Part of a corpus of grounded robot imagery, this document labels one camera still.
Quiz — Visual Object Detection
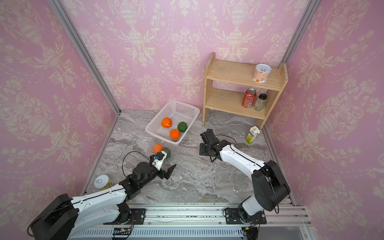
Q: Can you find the peeled orange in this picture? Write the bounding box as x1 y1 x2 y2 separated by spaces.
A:
161 118 173 129
170 129 181 141

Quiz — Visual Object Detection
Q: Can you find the yellow white can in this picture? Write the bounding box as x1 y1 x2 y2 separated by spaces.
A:
94 175 113 191

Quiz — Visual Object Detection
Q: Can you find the aluminium frame rail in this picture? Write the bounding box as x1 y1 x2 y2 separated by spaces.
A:
72 198 316 240

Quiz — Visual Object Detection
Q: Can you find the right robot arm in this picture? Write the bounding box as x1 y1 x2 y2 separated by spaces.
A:
200 129 291 223

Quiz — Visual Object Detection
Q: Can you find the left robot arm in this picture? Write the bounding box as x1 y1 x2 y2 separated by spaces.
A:
27 162 175 240

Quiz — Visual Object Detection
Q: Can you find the left container orange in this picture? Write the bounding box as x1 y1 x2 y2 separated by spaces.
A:
153 144 163 154

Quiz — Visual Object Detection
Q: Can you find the glass spice jar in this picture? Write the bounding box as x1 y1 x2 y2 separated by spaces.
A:
254 94 268 112

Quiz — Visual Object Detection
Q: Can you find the left clear clamshell container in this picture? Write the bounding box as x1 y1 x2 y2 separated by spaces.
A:
150 144 172 166

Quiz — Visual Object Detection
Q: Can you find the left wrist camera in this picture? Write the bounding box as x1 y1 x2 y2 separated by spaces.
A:
150 151 166 167

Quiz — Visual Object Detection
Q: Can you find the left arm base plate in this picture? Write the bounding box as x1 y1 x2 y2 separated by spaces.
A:
103 209 146 225

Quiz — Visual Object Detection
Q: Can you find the white orange cup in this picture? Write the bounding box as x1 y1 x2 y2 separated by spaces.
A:
253 64 272 83

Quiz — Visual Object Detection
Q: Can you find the wooden shelf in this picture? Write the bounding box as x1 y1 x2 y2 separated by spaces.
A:
202 53 289 129

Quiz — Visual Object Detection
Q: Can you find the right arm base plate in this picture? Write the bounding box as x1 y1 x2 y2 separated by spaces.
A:
223 208 267 225

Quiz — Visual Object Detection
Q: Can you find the red soda can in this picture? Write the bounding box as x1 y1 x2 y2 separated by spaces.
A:
242 88 257 109

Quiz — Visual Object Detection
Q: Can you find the green white juice carton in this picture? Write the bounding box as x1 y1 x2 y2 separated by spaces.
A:
246 126 261 145

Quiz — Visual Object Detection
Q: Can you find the container green fruit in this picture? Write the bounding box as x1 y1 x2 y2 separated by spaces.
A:
162 148 171 159
178 122 188 133

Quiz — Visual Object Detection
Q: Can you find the white plastic basket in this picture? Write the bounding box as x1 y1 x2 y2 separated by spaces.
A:
146 100 200 145

